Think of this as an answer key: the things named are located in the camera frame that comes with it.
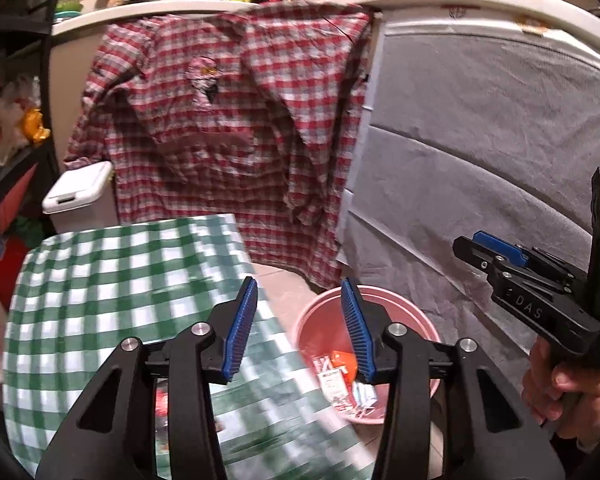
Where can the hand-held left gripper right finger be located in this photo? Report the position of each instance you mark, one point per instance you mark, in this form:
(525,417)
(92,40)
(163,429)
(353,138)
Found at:
(357,330)

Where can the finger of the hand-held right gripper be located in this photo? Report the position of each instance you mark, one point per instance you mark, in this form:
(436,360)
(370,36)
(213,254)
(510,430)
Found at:
(475,255)
(500,247)

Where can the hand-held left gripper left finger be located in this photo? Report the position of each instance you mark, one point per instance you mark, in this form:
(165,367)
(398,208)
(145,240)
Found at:
(240,330)

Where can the orange snack bag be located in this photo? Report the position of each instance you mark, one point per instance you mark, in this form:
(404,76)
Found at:
(342,362)

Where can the pink plastic basin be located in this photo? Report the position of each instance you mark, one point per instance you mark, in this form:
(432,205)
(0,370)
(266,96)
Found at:
(325,310)

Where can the person's right hand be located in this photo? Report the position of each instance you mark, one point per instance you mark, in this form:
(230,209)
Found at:
(575,390)

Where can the white packet with red label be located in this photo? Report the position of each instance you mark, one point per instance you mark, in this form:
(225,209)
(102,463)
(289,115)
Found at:
(332,385)

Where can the crumpled white wrapper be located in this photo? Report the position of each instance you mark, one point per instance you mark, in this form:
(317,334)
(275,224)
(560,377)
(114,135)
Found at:
(365,395)

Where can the grey cloth cover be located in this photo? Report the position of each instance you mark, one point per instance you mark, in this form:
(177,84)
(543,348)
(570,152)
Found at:
(480,135)

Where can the green checkered tablecloth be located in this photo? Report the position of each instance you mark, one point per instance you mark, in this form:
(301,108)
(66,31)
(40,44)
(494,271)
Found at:
(105,285)

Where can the red plaid shirt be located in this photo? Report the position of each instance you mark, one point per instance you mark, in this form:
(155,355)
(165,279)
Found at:
(205,160)

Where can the white lidded bin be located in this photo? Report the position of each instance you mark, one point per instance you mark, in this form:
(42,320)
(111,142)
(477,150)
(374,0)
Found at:
(77,190)

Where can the red bag with blue label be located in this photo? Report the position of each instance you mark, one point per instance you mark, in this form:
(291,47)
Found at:
(5,240)

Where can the yellow packet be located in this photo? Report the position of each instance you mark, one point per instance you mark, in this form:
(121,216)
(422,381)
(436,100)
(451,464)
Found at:
(36,127)

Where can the black shelf rack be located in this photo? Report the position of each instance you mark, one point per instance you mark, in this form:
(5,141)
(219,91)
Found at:
(47,85)

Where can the clear plastic bag of food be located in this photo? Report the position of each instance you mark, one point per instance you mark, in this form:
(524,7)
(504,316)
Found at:
(5,125)

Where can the stack of green bowls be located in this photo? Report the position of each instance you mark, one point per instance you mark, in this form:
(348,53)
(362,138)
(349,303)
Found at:
(69,4)

